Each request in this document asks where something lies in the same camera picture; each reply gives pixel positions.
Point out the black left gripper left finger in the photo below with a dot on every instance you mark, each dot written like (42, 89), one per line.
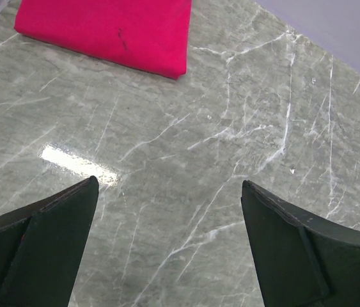
(41, 246)

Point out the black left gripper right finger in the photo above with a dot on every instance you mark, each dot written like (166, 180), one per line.
(301, 259)

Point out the folded pink t shirt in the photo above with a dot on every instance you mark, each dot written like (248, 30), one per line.
(151, 36)

